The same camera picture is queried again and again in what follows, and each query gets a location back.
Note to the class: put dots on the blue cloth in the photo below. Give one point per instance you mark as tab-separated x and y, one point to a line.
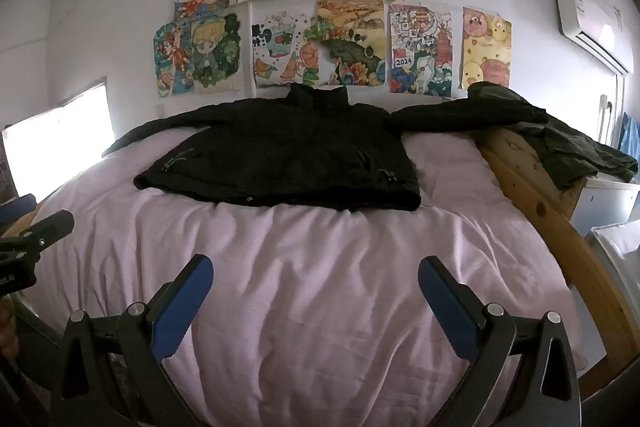
631	132

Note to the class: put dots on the blue and orange figure drawing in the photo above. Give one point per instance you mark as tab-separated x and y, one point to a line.
172	59

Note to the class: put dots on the black jacket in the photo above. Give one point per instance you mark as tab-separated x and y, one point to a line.
290	157

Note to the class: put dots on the pink bed sheet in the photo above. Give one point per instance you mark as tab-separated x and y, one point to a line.
300	282

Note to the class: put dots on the city collage wall drawing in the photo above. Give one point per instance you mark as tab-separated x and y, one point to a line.
420	49

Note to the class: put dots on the yellow green landscape wall drawing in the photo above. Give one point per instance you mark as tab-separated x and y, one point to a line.
352	42

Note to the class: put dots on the yellow pig wall drawing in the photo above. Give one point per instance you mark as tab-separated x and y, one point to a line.
485	49

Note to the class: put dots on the bright window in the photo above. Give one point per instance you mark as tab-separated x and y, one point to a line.
60	142

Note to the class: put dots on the white air conditioner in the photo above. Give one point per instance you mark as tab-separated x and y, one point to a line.
585	27

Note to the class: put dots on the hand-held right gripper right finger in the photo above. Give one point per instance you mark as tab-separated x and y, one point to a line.
450	302

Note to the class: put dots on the white pillow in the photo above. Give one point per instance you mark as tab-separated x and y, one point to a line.
620	252

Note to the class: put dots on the person's left hand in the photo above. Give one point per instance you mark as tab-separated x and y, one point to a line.
7	329

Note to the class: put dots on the blond figure green wall drawing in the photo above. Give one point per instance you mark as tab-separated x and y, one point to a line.
215	52

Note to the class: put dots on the dark green garment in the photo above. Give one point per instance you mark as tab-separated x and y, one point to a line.
575	152

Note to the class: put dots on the wooden bed frame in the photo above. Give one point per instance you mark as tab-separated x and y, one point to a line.
520	172

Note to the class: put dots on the white cabinet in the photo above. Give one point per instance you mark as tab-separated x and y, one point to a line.
607	202

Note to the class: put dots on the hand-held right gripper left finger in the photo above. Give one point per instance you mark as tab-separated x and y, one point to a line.
182	302

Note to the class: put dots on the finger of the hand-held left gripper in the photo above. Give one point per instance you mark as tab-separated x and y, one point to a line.
20	208
50	227

